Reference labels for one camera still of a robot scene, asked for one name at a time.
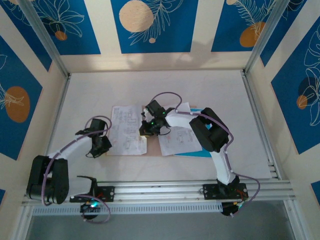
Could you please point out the beige cardboard folder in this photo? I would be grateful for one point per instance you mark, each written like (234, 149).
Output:
(153, 147)

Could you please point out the paper sheet with L-shaped drawing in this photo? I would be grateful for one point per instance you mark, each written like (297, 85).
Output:
(125, 140)

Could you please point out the paper sheet with technical drawings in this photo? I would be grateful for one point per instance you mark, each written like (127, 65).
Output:
(180, 147)

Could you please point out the blue plastic sleeve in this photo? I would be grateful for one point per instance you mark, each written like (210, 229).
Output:
(197, 154)

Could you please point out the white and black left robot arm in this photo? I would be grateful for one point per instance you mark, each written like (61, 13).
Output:
(72, 147)

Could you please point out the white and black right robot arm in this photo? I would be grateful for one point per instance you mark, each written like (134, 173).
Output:
(220, 165)

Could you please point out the black base electronics module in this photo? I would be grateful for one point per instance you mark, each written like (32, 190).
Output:
(90, 208)
(231, 208)

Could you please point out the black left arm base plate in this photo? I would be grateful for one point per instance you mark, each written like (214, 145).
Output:
(107, 193)

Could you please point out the aluminium table side rail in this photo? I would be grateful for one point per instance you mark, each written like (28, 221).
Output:
(60, 107)
(260, 125)

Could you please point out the aluminium mounting rail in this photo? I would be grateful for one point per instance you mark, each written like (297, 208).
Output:
(155, 190)

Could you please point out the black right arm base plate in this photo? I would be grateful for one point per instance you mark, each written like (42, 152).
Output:
(210, 191)

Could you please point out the aluminium frame leg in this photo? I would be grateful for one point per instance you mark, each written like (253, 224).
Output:
(297, 222)
(21, 222)

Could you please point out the aluminium frame post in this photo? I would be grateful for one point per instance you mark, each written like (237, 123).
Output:
(42, 37)
(265, 37)

